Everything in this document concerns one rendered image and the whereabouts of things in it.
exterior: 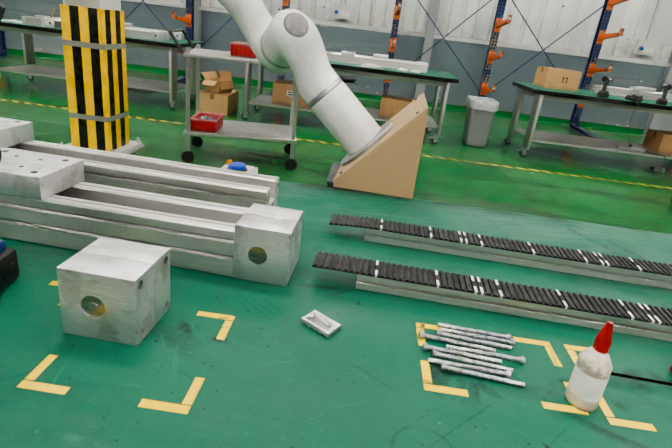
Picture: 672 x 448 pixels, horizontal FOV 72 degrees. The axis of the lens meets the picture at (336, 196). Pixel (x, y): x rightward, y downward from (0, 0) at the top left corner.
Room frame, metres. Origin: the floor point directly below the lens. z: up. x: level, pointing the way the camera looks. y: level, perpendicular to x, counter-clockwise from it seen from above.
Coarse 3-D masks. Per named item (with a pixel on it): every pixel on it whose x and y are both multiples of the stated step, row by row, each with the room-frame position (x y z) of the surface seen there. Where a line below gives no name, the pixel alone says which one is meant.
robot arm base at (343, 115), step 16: (336, 96) 1.26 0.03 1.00; (352, 96) 1.29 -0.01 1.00; (320, 112) 1.27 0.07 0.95; (336, 112) 1.26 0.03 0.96; (352, 112) 1.26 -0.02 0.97; (336, 128) 1.26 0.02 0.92; (352, 128) 1.25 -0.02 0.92; (368, 128) 1.26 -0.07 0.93; (384, 128) 1.28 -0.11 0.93; (352, 144) 1.25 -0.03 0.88; (368, 144) 1.22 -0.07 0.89; (352, 160) 1.22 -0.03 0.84
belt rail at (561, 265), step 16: (368, 240) 0.85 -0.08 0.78; (384, 240) 0.85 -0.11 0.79; (400, 240) 0.85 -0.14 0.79; (416, 240) 0.85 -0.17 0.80; (432, 240) 0.84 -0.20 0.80; (480, 256) 0.83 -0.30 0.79; (496, 256) 0.83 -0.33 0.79; (512, 256) 0.84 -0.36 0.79; (528, 256) 0.83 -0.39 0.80; (544, 256) 0.82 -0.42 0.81; (576, 272) 0.82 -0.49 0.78; (592, 272) 0.82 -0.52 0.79; (608, 272) 0.82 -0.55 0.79; (624, 272) 0.81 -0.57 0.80; (640, 272) 0.81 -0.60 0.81
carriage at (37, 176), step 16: (16, 160) 0.74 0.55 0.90; (32, 160) 0.75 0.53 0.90; (48, 160) 0.76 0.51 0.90; (64, 160) 0.77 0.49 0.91; (80, 160) 0.78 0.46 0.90; (0, 176) 0.68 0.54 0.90; (16, 176) 0.68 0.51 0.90; (32, 176) 0.68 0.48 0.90; (48, 176) 0.70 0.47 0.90; (64, 176) 0.73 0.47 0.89; (80, 176) 0.77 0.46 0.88; (0, 192) 0.68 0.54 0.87; (16, 192) 0.68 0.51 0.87; (32, 192) 0.68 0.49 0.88; (48, 192) 0.69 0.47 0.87
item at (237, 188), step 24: (24, 144) 0.97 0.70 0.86; (48, 144) 0.97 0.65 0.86; (96, 168) 0.87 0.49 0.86; (120, 168) 0.87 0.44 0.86; (144, 168) 0.94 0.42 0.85; (168, 168) 0.94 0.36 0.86; (192, 168) 0.93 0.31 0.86; (216, 168) 0.95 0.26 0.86; (168, 192) 0.86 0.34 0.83; (192, 192) 0.86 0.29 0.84; (216, 192) 0.86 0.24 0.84; (240, 192) 0.85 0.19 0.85; (264, 192) 0.84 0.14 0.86
